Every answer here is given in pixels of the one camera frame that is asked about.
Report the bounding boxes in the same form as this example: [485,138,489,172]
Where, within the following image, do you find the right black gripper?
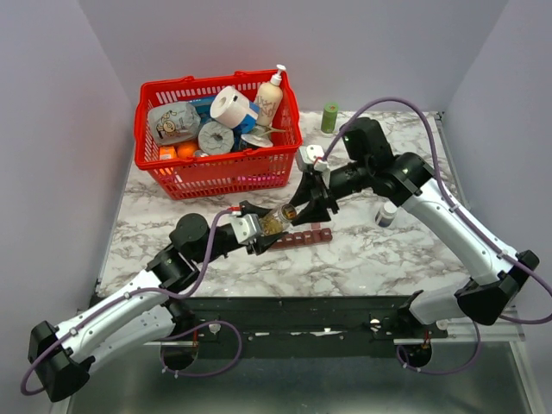
[285,160,371,227]

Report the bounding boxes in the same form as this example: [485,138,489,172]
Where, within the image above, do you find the clear pill bottle yellow pills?
[260,204,297,236]

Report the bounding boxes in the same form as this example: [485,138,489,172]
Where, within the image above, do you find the red weekly pill organizer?
[272,223,333,249]

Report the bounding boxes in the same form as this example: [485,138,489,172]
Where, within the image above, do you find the green lid of bottle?
[320,102,339,134]

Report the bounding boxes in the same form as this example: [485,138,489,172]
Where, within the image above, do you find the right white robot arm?
[291,117,539,338]

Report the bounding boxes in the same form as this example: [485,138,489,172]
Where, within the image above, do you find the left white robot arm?
[20,202,293,402]

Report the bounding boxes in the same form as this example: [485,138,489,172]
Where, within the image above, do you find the white small pill bottle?
[374,201,398,228]

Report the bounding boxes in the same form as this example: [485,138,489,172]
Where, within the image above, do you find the silver tin can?
[239,125,285,149]

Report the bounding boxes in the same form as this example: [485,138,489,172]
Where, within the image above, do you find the red plastic shopping basket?
[134,69,303,200]

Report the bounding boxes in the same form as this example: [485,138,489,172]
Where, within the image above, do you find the grey toilet paper roll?
[198,121,235,155]

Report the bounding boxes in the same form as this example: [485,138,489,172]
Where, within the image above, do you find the orange fruit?
[176,141,199,159]

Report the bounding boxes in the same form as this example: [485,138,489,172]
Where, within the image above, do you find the cream pump lotion bottle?
[254,64,286,127]

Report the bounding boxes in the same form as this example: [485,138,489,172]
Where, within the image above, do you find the orange small box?
[159,146,178,160]

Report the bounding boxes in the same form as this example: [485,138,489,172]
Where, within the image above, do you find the white toilet paper roll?
[210,85,259,133]

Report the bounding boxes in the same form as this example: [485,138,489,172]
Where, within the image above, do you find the blue package in basket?
[191,95,259,155]

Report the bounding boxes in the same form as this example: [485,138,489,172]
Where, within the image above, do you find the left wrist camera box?
[229,211,262,245]

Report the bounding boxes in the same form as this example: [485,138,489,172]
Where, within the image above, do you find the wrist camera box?
[229,211,262,245]
[295,144,329,173]

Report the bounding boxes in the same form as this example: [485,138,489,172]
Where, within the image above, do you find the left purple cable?
[20,207,242,396]

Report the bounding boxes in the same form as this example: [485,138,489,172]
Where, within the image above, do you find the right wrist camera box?
[295,144,329,173]

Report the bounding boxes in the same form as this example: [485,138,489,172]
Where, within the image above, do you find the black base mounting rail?
[163,296,448,359]

